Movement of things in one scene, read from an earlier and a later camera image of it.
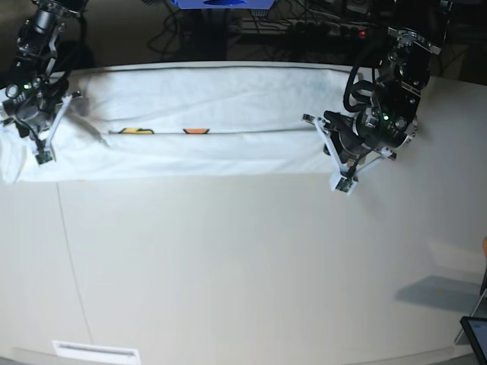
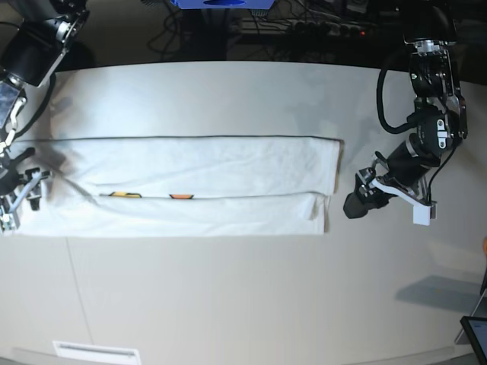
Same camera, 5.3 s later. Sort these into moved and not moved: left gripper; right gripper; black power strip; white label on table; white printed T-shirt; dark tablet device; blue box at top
Moved: white printed T-shirt; right gripper; left gripper
Not moved: white label on table; dark tablet device; black power strip; blue box at top
